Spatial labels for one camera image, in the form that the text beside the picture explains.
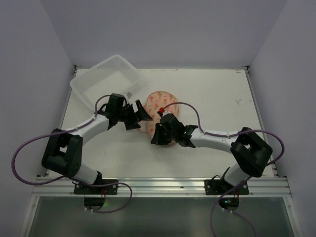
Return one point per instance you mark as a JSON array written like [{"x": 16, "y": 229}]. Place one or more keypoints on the white plastic basket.
[{"x": 113, "y": 75}]

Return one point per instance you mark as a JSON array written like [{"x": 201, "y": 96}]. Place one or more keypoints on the aluminium table front rail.
[{"x": 265, "y": 187}]

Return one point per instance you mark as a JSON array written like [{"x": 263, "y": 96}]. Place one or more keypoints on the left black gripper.
[{"x": 133, "y": 118}]

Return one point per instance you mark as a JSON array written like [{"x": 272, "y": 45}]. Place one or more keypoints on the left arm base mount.
[{"x": 94, "y": 197}]

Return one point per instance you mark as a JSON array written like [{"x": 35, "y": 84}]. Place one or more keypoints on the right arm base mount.
[{"x": 217, "y": 187}]

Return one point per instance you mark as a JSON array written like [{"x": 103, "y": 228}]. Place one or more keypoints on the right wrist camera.
[{"x": 162, "y": 112}]

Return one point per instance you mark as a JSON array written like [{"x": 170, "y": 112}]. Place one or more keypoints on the floral mesh laundry bag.
[{"x": 154, "y": 102}]

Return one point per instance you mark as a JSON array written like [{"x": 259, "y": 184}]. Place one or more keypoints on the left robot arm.
[{"x": 63, "y": 152}]

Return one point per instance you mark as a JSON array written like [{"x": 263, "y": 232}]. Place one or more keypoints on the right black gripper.
[{"x": 162, "y": 135}]

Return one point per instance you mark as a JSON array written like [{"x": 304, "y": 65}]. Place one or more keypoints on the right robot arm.
[{"x": 250, "y": 151}]

